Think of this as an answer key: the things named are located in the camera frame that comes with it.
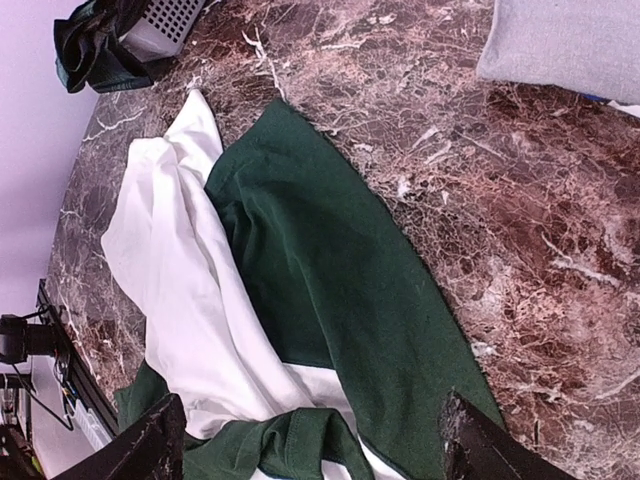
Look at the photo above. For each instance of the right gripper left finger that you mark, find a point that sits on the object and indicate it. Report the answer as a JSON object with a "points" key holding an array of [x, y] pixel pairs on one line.
{"points": [[151, 448]]}

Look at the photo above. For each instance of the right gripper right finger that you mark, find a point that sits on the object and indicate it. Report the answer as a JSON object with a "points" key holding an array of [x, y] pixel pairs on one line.
{"points": [[476, 448]]}

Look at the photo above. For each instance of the white and green raglan shirt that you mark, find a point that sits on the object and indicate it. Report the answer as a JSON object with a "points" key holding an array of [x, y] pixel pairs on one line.
{"points": [[301, 331]]}

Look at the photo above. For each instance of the white perforated laundry basket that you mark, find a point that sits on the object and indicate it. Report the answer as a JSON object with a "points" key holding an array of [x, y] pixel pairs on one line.
{"points": [[163, 29]]}

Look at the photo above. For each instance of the dark green plaid garment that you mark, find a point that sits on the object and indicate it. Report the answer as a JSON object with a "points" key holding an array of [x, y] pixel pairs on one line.
{"points": [[89, 51]]}

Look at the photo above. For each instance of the folded grey polo shirt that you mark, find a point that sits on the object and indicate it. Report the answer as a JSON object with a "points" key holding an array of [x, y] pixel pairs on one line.
{"points": [[590, 47]]}

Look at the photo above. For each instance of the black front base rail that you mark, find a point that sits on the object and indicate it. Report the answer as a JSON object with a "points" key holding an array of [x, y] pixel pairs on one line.
{"points": [[75, 373]]}

